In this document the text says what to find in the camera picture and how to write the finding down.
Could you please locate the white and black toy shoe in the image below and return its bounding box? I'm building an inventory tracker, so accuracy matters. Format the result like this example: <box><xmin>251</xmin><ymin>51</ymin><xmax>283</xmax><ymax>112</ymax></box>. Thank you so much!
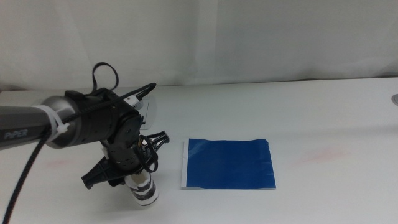
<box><xmin>124</xmin><ymin>172</ymin><xmax>160</xmax><ymax>207</ymax></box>

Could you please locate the blue square mat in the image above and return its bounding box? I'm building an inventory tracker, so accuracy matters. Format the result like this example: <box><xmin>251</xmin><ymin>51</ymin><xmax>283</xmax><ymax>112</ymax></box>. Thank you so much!
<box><xmin>180</xmin><ymin>138</ymin><xmax>277</xmax><ymax>190</ymax></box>

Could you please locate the clear acrylic plate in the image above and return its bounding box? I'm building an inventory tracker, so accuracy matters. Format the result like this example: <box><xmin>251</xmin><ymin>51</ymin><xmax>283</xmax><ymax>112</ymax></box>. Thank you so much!
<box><xmin>136</xmin><ymin>95</ymin><xmax>158</xmax><ymax>131</ymax></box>

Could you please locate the white zip tie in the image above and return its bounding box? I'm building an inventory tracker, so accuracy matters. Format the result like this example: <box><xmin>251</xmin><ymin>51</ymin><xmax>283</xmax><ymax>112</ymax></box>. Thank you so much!
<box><xmin>32</xmin><ymin>105</ymin><xmax>71</xmax><ymax>144</ymax></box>

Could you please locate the white backdrop curtain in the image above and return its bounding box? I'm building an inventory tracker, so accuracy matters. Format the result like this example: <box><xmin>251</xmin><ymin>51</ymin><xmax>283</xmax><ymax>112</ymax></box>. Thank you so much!
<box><xmin>0</xmin><ymin>0</ymin><xmax>398</xmax><ymax>91</ymax></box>

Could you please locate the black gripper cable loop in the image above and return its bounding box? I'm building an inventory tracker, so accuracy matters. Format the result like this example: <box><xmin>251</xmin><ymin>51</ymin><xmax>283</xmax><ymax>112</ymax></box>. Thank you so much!
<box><xmin>138</xmin><ymin>134</ymin><xmax>160</xmax><ymax>174</ymax></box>

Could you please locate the black braided cable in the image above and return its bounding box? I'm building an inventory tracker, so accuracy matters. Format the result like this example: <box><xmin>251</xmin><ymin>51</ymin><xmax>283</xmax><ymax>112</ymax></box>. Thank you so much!
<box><xmin>1</xmin><ymin>82</ymin><xmax>157</xmax><ymax>224</ymax></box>

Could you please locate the thin black cable loop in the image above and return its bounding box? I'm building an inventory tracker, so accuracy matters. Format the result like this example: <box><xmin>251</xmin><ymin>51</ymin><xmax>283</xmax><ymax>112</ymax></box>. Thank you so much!
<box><xmin>91</xmin><ymin>62</ymin><xmax>120</xmax><ymax>93</ymax></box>

